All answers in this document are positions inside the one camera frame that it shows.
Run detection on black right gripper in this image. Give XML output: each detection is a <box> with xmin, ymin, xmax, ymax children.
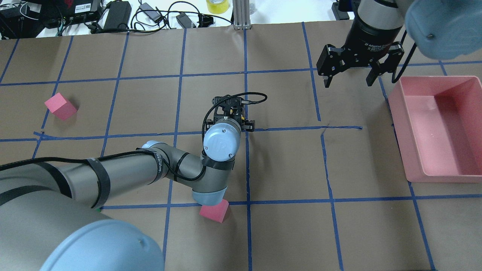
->
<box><xmin>316</xmin><ymin>23</ymin><xmax>404</xmax><ymax>88</ymax></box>

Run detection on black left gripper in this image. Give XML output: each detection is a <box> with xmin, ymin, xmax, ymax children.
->
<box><xmin>204</xmin><ymin>106</ymin><xmax>255</xmax><ymax>132</ymax></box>

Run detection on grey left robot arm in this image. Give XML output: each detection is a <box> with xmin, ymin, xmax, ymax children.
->
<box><xmin>1</xmin><ymin>106</ymin><xmax>255</xmax><ymax>271</ymax></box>

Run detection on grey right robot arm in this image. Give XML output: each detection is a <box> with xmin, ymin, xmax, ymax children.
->
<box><xmin>316</xmin><ymin>0</ymin><xmax>482</xmax><ymax>88</ymax></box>

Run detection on pink plastic bin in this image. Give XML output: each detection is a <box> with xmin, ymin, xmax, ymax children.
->
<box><xmin>388</xmin><ymin>76</ymin><xmax>482</xmax><ymax>183</ymax></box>

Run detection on small black power brick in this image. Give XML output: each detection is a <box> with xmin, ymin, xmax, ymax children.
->
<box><xmin>176</xmin><ymin>12</ymin><xmax>196</xmax><ymax>29</ymax></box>

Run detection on yellow tape roll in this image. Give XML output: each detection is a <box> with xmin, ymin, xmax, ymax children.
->
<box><xmin>206</xmin><ymin>0</ymin><xmax>230</xmax><ymax>14</ymax></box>

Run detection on pink foam cube near base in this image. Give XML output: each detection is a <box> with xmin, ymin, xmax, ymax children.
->
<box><xmin>199</xmin><ymin>199</ymin><xmax>229</xmax><ymax>223</ymax></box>

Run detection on black power adapter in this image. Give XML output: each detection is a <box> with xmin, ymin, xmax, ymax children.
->
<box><xmin>103</xmin><ymin>0</ymin><xmax>131</xmax><ymax>30</ymax></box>

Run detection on pink foam cube far side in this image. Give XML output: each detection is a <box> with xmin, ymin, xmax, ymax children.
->
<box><xmin>44</xmin><ymin>93</ymin><xmax>78</xmax><ymax>121</ymax></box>

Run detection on black electronics box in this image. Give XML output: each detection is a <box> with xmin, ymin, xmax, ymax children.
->
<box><xmin>38</xmin><ymin>0</ymin><xmax>103</xmax><ymax>29</ymax></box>

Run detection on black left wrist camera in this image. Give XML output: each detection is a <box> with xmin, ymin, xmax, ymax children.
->
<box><xmin>212</xmin><ymin>95</ymin><xmax>245</xmax><ymax>111</ymax></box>

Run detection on black braided camera cable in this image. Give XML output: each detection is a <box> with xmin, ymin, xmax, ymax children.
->
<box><xmin>0</xmin><ymin>92</ymin><xmax>268</xmax><ymax>182</ymax></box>

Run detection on aluminium extrusion post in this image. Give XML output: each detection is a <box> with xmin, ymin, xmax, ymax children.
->
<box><xmin>232</xmin><ymin>0</ymin><xmax>252</xmax><ymax>30</ymax></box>

